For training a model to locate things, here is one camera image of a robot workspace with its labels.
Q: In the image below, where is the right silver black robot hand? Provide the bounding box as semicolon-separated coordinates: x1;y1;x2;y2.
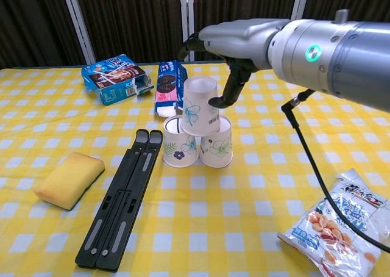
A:
178;18;290;109

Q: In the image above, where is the white cup printed text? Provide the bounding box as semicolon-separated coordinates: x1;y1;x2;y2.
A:
180;77;221;137

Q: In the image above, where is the white cup line-marked base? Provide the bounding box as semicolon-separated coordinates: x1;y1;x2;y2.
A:
162;115;199;168

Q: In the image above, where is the blue pink cookie box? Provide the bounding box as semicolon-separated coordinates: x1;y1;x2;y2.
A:
154;59;189;118

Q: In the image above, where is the white cup green flower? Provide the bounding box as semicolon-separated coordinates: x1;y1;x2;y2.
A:
198;115;233;169

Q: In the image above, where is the yellow white checked tablecloth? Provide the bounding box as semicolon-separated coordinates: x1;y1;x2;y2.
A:
0;57;390;277

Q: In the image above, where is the blue chocolate biscuit box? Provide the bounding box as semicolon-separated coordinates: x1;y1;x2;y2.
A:
80;54;155;107

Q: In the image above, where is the black folding stand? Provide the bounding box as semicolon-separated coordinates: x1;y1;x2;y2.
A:
74;129;163;273

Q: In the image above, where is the white peanut snack bag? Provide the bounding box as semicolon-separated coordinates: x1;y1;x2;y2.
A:
276;168;390;277

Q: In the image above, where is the yellow sponge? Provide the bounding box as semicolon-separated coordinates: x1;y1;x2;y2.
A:
32;151;106;211

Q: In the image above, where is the white partition frame post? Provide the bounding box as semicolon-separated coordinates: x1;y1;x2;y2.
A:
180;0;196;62
289;0;312;21
60;0;97;65

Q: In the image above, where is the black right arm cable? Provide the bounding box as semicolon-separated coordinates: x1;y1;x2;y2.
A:
280;89;390;255

